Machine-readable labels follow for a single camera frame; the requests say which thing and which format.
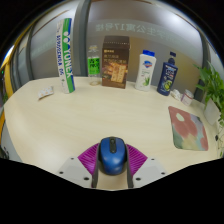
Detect crumpled white tissue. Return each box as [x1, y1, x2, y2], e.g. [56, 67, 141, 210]
[170, 88, 183, 101]

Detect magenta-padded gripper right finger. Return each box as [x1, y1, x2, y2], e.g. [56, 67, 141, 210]
[124, 143, 167, 189]

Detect floral pink green mouse pad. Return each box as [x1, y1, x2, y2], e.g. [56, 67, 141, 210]
[167, 105, 210, 152]

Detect blue and black computer mouse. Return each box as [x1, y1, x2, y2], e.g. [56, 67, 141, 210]
[97, 136, 129, 176]

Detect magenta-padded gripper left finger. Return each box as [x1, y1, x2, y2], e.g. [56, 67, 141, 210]
[55, 143, 101, 189]

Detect brown cardboard box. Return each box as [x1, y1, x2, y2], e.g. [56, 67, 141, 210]
[101, 35, 131, 90]

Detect small jar with silver lid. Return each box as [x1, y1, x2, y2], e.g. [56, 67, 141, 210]
[180, 88, 195, 107]

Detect dark blue pump bottle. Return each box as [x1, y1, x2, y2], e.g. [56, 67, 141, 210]
[156, 51, 179, 97]

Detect white green shuttlecock tube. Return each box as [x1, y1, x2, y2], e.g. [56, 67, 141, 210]
[55, 17, 76, 95]

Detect green plant in white pot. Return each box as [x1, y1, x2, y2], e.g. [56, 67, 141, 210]
[193, 61, 224, 158]

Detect clear bottle with green label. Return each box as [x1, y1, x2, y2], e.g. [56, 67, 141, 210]
[87, 44, 102, 87]

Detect white bottle with blue cap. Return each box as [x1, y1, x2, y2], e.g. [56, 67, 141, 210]
[134, 49, 157, 92]

